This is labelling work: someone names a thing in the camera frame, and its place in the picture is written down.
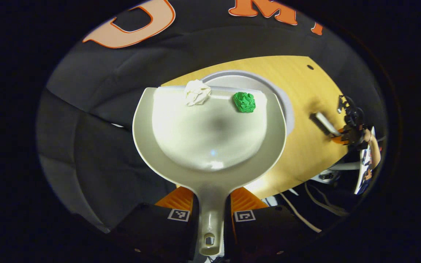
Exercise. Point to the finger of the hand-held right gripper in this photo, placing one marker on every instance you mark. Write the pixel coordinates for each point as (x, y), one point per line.
(340, 138)

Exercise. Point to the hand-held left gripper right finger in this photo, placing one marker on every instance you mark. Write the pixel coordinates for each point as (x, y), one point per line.
(265, 230)

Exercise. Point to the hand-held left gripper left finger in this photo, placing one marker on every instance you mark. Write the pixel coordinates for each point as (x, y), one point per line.
(152, 228)

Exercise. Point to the small white broom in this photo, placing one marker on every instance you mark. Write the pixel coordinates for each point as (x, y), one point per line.
(322, 122)

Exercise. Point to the white dustpan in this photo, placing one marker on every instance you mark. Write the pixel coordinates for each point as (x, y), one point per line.
(210, 146)

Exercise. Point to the green paper ball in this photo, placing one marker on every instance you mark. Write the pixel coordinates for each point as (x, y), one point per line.
(244, 102)

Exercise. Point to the white ribbed garbage bin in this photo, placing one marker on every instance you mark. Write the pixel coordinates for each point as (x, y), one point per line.
(247, 80)

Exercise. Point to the white paper ball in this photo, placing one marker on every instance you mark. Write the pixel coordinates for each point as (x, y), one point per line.
(197, 93)

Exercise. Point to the black backdrop cloth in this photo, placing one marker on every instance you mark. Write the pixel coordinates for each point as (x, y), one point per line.
(104, 120)

